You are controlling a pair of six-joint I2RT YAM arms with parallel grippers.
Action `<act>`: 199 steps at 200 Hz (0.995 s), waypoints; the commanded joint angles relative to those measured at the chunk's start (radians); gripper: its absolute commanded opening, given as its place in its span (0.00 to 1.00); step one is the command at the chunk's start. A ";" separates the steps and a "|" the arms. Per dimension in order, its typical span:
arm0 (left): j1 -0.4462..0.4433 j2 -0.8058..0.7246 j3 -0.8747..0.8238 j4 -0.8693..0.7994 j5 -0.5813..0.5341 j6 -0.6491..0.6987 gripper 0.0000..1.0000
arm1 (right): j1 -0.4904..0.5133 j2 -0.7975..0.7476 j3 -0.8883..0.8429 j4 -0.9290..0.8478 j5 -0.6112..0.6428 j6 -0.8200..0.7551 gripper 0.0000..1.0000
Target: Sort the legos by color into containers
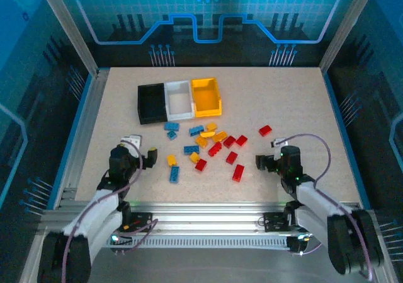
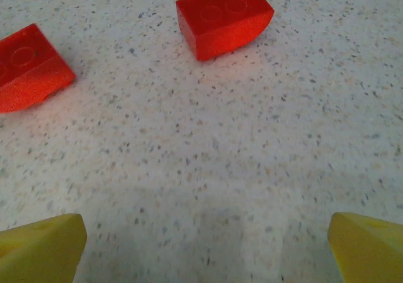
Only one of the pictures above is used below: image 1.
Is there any yellow plastic bin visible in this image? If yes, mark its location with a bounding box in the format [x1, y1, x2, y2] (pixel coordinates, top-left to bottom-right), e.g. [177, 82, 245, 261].
[190, 77, 223, 118]

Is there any black connector box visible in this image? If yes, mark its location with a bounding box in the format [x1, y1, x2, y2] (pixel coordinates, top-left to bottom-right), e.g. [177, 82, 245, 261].
[288, 234, 311, 255]
[108, 232, 133, 255]

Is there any wide aluminium mounting rail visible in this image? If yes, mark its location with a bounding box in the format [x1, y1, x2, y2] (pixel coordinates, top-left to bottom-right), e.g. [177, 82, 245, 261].
[39, 200, 378, 235]

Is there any aluminium table side rail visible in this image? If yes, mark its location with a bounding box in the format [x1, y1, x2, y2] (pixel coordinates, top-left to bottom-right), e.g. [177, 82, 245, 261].
[53, 68, 111, 210]

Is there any grey slotted cable duct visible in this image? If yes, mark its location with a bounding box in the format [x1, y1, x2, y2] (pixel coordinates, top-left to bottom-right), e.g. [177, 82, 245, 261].
[89, 234, 292, 249]

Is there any black plastic bin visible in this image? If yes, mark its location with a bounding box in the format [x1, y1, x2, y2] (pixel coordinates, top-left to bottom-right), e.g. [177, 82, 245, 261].
[137, 83, 168, 125]

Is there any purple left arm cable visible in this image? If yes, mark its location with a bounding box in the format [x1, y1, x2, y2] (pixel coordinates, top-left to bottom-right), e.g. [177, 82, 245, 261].
[61, 139, 159, 283]

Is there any white plastic bin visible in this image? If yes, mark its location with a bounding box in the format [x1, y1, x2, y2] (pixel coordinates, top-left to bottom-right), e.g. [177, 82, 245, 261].
[163, 79, 195, 122]

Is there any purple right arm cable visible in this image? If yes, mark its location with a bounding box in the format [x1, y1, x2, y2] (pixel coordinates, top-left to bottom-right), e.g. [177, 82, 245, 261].
[275, 133, 374, 280]

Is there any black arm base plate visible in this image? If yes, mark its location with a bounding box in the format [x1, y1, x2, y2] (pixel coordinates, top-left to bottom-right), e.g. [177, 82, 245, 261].
[263, 212, 295, 233]
[125, 212, 154, 233]

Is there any blue table edge strip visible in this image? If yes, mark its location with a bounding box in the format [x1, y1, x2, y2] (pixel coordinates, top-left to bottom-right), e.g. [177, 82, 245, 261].
[323, 71, 372, 210]
[47, 73, 95, 210]

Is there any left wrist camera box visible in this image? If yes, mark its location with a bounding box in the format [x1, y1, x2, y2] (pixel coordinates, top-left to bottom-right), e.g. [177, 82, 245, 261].
[121, 134, 143, 154]

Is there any grey metal plate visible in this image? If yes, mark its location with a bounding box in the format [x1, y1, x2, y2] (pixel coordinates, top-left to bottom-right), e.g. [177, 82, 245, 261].
[40, 248, 378, 283]

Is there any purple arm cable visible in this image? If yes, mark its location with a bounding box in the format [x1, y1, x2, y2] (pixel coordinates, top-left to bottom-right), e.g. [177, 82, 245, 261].
[61, 139, 159, 283]
[275, 133, 374, 280]

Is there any aluminium frame post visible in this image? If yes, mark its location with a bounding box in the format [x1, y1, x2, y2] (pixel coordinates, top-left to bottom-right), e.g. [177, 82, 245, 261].
[34, 0, 101, 78]
[319, 0, 381, 73]

